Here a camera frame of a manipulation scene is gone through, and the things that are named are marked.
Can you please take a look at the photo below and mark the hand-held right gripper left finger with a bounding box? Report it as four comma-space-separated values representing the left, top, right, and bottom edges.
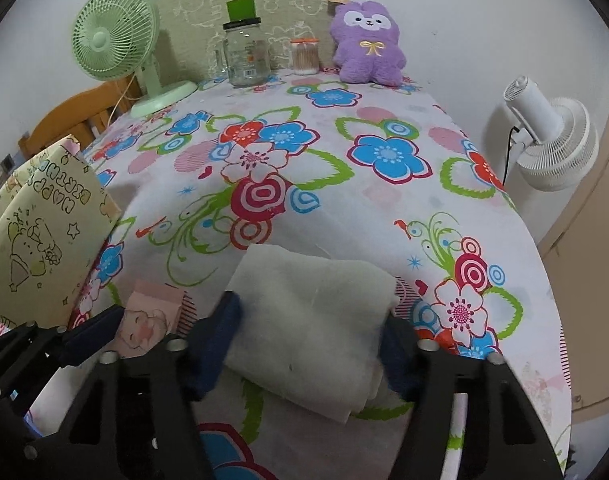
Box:
24, 291, 245, 480

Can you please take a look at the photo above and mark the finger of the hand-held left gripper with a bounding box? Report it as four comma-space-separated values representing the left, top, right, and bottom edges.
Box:
0, 307, 126, 411

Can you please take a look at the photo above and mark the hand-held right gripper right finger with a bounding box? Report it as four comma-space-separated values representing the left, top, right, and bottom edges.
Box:
378, 316, 567, 480

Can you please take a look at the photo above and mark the pink tissue packet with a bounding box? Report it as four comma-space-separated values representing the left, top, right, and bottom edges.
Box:
115, 280, 185, 361

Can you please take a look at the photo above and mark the white towel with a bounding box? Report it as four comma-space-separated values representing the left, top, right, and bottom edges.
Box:
223, 243, 401, 423

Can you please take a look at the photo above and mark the yellow patterned storage box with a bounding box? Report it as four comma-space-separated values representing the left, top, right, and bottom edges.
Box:
0, 134, 121, 328

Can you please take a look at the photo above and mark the wooden chair back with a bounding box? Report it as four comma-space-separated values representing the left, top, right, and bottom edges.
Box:
18, 76, 142, 157

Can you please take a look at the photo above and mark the beige door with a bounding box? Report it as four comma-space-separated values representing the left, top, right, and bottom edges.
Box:
534, 25, 609, 428

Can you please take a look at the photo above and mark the white standing fan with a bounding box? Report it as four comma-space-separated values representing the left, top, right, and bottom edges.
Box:
501, 75, 600, 192

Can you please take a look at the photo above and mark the green desk fan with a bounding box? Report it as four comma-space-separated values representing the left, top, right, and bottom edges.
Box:
73, 0, 200, 120

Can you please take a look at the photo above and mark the glass jar with black lid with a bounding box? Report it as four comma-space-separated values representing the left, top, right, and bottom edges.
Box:
215, 16, 271, 87

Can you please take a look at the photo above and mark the purple plush toy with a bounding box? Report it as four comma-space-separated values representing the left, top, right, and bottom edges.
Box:
325, 0, 407, 87

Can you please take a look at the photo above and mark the cotton swab container orange lid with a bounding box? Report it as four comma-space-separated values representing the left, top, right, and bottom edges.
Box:
290, 37, 319, 76

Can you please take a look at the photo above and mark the small green box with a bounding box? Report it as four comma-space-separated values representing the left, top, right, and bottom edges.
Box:
226, 0, 258, 23

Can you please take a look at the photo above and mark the black fan cable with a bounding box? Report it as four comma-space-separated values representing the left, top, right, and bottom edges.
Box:
499, 122, 522, 186

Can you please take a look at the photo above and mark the green patterned wall panel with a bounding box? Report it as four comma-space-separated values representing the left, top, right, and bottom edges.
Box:
154, 0, 337, 83

